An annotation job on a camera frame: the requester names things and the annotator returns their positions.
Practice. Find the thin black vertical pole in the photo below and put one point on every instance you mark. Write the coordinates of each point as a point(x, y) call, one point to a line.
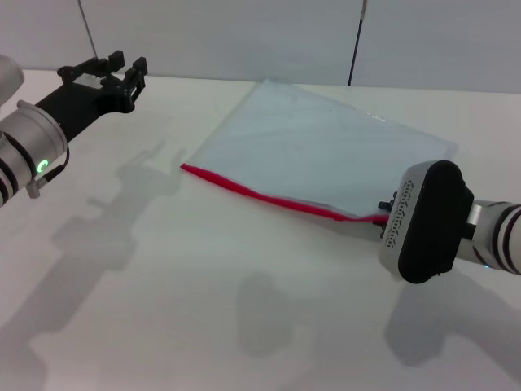
point(356, 49)

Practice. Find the clear document bag red zip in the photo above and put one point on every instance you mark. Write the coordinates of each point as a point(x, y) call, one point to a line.
point(309, 155)

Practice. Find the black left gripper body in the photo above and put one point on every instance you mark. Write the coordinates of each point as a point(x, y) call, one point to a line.
point(87, 102)

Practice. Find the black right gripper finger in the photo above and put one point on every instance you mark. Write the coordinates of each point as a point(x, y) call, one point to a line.
point(382, 235)
point(386, 203)

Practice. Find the thin grey vertical pole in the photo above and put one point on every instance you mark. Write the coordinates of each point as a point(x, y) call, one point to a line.
point(87, 28)

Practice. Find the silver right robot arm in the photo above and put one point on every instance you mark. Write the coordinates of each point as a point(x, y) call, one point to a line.
point(496, 236)

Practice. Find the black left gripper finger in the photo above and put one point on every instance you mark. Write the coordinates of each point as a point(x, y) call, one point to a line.
point(137, 75)
point(116, 59)

